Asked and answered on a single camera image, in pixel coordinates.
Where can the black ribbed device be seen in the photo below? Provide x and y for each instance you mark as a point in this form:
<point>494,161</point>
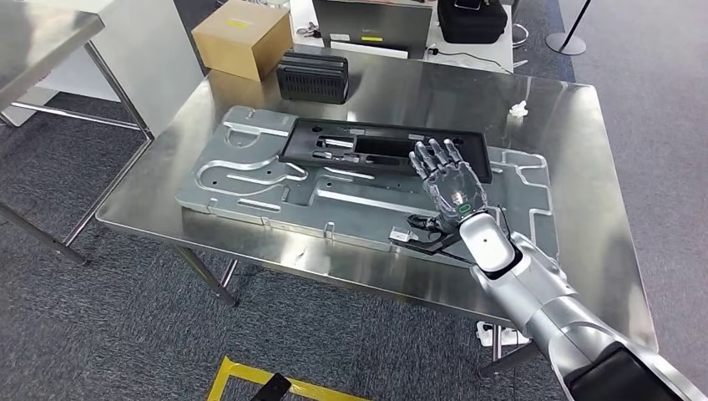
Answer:
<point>312,80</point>

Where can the black robot body part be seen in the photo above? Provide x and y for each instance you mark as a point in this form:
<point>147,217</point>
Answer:
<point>271,387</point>

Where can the brown cardboard box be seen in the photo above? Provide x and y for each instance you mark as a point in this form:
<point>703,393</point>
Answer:
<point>238,44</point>

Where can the white power strip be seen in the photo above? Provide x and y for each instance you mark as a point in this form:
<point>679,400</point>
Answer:
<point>506,336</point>

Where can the bunch of keys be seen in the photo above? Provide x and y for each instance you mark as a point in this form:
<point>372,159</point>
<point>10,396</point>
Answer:
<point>308,29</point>

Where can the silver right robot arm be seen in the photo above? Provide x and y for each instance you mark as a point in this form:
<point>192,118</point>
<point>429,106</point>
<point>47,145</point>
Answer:
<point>542,310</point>

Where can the black bag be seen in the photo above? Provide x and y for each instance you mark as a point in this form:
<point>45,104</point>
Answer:
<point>470,22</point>

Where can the stamped silver metal panel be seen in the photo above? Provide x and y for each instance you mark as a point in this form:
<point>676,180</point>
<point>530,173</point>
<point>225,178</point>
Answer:
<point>359,210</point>

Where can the small white plastic piece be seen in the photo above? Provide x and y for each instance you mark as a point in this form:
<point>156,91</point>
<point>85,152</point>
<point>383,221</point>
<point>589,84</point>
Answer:
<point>518,109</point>

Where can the black plastic plate part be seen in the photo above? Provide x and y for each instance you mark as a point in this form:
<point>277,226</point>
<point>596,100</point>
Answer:
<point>293,149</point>

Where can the steel side table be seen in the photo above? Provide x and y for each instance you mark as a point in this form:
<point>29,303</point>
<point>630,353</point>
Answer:
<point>33,44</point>

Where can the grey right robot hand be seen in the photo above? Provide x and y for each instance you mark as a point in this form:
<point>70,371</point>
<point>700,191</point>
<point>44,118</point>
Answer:
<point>456,191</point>

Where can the steel workbench table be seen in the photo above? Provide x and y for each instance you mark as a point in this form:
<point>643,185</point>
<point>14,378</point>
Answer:
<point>581,138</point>

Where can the white table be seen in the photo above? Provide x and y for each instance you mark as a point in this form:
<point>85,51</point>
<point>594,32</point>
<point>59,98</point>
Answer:
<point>470,60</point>

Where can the grey base stanchion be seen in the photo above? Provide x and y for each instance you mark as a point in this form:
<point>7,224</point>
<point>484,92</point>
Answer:
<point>566,44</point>

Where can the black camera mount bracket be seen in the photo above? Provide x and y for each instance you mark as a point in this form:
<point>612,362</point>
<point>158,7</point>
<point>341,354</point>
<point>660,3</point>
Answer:
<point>434,246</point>

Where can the yellow floor tape square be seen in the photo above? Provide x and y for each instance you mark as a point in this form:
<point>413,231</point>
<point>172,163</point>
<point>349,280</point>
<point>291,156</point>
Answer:
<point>254,375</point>

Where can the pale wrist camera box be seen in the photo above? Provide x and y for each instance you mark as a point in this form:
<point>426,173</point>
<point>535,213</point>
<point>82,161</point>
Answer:
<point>402,234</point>

